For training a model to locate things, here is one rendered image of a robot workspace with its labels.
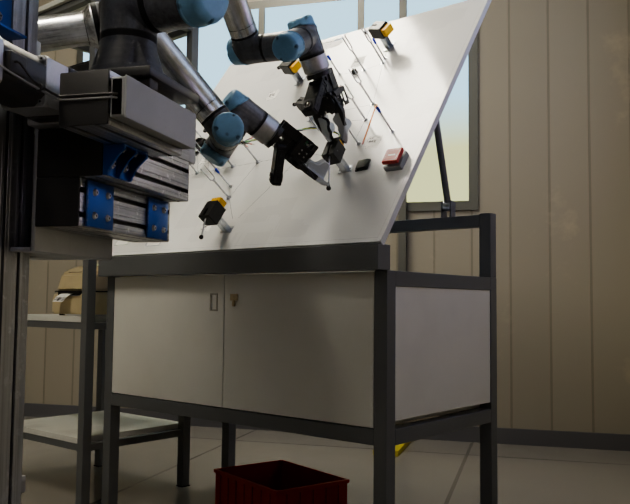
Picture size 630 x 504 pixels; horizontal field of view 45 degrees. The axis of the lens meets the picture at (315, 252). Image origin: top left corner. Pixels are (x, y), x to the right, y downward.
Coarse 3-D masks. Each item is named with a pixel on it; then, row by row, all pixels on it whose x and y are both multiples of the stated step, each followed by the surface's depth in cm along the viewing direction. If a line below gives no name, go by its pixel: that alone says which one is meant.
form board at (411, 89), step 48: (480, 0) 243; (336, 48) 275; (384, 48) 256; (432, 48) 239; (288, 96) 270; (384, 96) 235; (432, 96) 221; (240, 144) 266; (384, 144) 218; (192, 192) 261; (240, 192) 244; (288, 192) 229; (336, 192) 215; (384, 192) 203; (192, 240) 240; (240, 240) 225; (288, 240) 212; (336, 240) 201; (384, 240) 192
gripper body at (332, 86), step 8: (320, 72) 211; (328, 72) 213; (328, 80) 216; (336, 80) 219; (328, 88) 216; (336, 88) 218; (344, 88) 218; (328, 96) 213; (336, 96) 217; (328, 104) 214; (320, 112) 216; (328, 112) 215
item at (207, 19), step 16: (144, 0) 152; (160, 0) 150; (176, 0) 149; (192, 0) 148; (208, 0) 151; (224, 0) 155; (160, 16) 152; (176, 16) 151; (192, 16) 150; (208, 16) 151
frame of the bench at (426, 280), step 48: (384, 288) 193; (480, 288) 230; (384, 336) 192; (384, 384) 191; (336, 432) 200; (384, 432) 190; (432, 432) 206; (480, 432) 235; (384, 480) 189; (480, 480) 234
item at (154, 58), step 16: (112, 32) 154; (128, 32) 154; (144, 32) 155; (112, 48) 153; (128, 48) 153; (144, 48) 155; (96, 64) 153; (112, 64) 151; (128, 64) 152; (144, 64) 153; (160, 64) 159
